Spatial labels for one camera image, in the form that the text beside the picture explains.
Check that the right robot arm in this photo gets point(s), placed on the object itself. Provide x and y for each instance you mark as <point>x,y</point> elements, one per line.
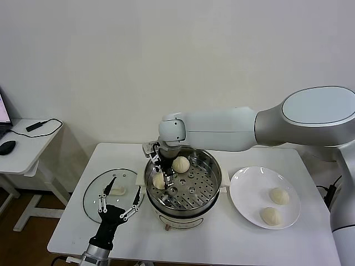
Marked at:
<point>222,130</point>

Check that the round white plate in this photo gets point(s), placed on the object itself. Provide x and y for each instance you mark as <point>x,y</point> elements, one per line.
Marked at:
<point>249,194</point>

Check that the white steamed baozi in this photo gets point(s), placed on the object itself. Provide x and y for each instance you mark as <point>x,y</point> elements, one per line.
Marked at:
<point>180,164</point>
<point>271,216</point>
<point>278,196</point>
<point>158,182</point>

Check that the round glass pot lid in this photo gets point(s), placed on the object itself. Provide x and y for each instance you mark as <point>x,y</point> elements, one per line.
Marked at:
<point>122,180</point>

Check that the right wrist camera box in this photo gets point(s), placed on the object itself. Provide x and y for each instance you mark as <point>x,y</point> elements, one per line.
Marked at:
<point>148,148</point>

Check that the black dongle adapter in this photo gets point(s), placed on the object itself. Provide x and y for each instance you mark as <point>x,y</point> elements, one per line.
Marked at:
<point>34,127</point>

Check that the white side table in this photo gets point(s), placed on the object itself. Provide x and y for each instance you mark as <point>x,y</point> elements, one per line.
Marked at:
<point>25,155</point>

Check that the open laptop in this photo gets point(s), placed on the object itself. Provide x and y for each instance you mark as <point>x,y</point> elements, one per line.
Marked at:
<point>3,110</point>

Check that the black computer mouse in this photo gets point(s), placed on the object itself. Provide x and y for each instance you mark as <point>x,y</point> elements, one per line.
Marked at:
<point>7,147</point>

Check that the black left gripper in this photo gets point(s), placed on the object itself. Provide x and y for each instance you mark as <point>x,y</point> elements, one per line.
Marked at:
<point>109,219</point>

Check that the stainless steel steamer pot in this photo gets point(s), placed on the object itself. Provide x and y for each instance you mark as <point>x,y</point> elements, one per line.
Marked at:
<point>180,222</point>

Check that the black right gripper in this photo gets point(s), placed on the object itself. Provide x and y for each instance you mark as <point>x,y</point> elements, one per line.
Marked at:
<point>166,165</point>

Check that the perforated stainless steel steamer basket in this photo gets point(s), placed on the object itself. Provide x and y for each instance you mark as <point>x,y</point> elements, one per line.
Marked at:
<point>205,171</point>

